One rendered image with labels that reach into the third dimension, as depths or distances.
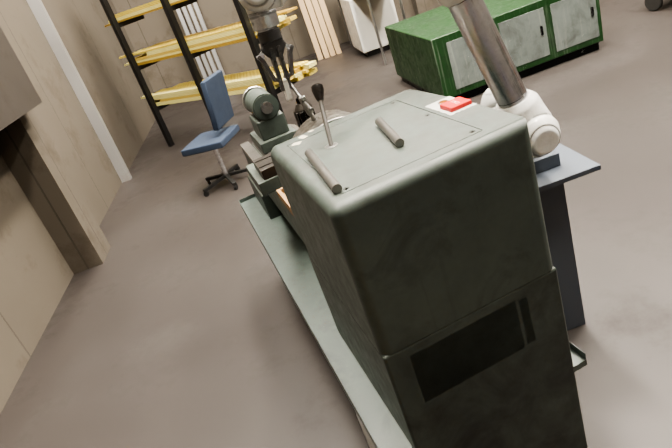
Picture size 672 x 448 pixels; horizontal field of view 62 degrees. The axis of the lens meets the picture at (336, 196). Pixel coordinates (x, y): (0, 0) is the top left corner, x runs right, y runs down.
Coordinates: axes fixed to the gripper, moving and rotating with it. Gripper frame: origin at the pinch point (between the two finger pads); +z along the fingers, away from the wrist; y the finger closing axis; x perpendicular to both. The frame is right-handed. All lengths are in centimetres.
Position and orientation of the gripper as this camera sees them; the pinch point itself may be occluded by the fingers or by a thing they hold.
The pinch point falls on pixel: (287, 89)
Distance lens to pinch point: 188.9
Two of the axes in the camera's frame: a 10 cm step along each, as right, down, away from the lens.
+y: -9.0, 3.8, -2.2
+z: 2.8, 8.8, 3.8
